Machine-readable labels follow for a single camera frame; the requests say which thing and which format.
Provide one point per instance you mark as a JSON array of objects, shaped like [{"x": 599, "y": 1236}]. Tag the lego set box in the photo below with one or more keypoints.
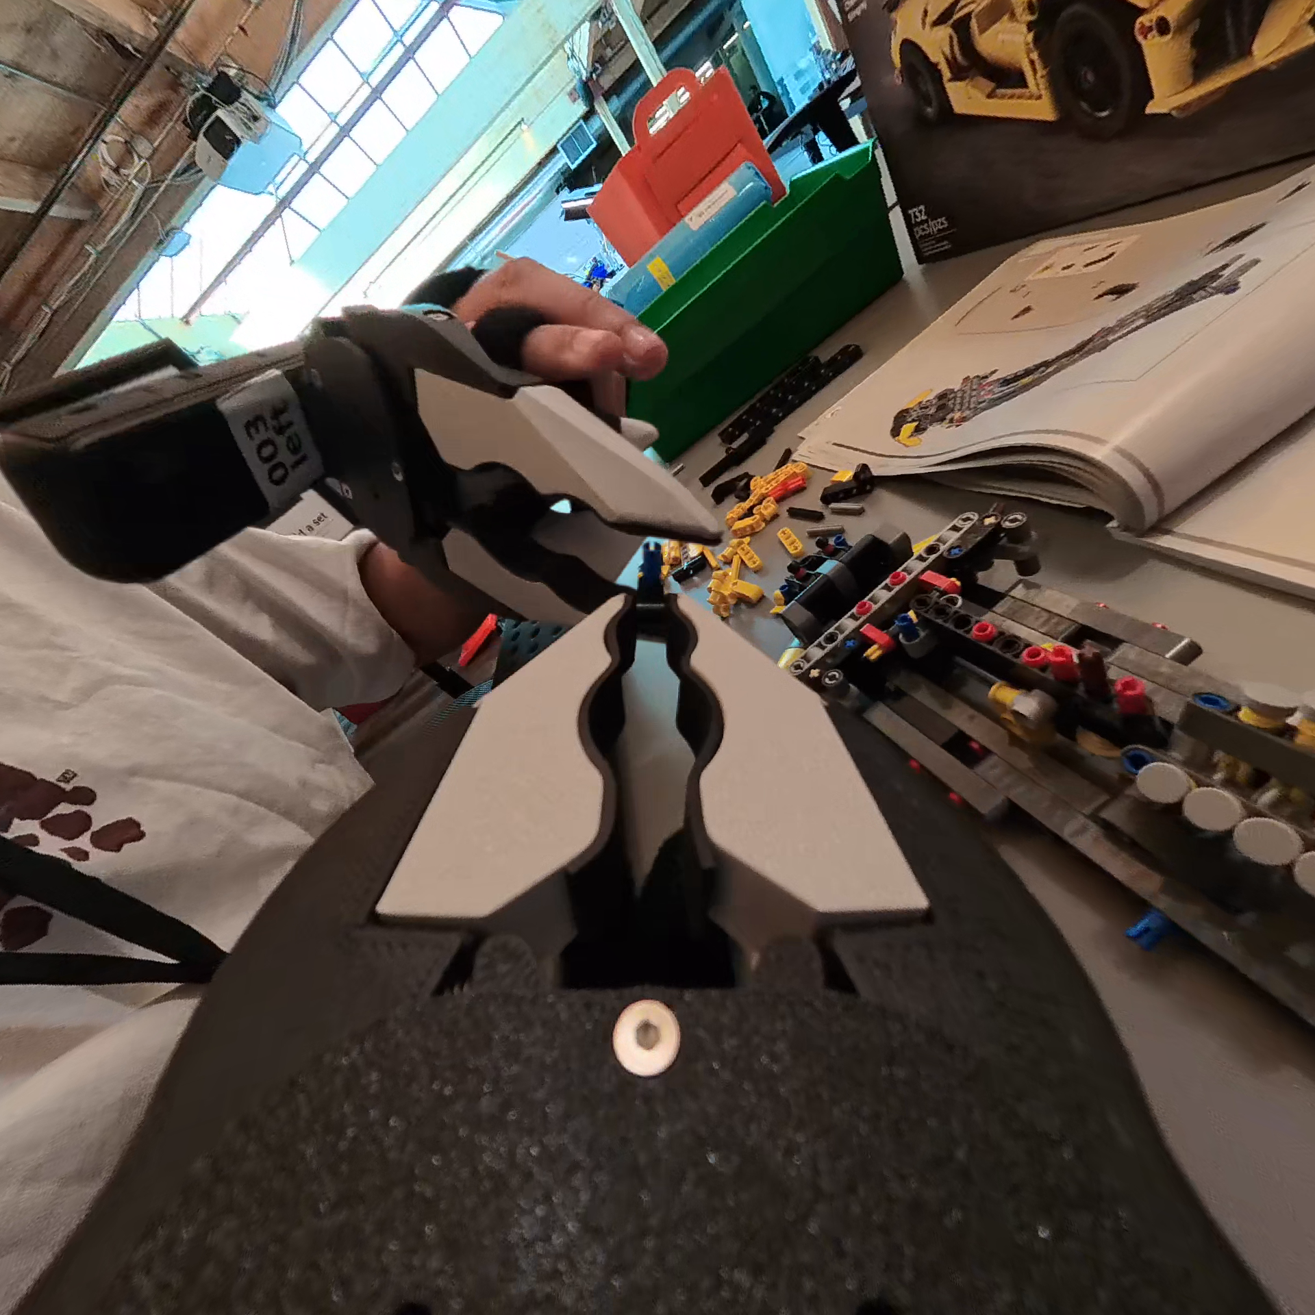
[{"x": 1028, "y": 175}]

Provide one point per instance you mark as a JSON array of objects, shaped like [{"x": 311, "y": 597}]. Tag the blue flat package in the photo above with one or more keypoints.
[{"x": 658, "y": 273}]

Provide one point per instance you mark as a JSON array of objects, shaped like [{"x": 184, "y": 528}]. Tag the white ceiling camera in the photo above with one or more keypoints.
[{"x": 221, "y": 139}]

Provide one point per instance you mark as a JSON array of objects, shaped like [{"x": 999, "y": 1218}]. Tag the yellow black lego piece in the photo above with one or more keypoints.
[{"x": 848, "y": 483}]

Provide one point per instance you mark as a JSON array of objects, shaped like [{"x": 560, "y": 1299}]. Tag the lego instruction booklet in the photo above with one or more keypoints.
[{"x": 1130, "y": 339}]

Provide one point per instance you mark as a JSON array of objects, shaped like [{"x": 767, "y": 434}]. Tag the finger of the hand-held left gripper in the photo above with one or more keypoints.
[
  {"x": 576, "y": 453},
  {"x": 493, "y": 561}
]

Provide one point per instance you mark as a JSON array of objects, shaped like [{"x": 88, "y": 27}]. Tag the red lego piece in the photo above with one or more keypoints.
[{"x": 478, "y": 639}]

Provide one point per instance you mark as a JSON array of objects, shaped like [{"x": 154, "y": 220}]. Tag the person's left forearm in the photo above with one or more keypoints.
[{"x": 421, "y": 617}]

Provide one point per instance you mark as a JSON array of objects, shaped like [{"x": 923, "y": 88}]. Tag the green plastic bin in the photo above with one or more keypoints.
[{"x": 770, "y": 298}]

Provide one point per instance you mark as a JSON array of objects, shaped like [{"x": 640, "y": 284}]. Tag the blue wristband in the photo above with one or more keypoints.
[{"x": 426, "y": 309}]

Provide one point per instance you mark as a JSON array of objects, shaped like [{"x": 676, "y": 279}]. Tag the row of black lego beams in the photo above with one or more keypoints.
[{"x": 781, "y": 412}]

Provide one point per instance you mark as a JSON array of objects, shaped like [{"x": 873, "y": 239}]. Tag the person's left hand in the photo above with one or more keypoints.
[{"x": 585, "y": 318}]

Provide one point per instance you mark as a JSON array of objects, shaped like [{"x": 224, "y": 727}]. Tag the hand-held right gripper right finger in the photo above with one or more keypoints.
[{"x": 811, "y": 823}]

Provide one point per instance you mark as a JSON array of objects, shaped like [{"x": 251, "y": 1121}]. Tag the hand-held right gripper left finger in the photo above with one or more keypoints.
[{"x": 493, "y": 823}]

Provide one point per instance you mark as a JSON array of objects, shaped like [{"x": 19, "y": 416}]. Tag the blue lego pin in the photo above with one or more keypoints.
[
  {"x": 1151, "y": 927},
  {"x": 650, "y": 565}
]

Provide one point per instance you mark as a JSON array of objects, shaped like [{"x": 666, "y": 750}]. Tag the lego car chassis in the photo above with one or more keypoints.
[{"x": 1028, "y": 699}]

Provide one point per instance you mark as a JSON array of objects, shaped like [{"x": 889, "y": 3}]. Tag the pile of yellow lego pieces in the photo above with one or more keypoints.
[{"x": 745, "y": 514}]

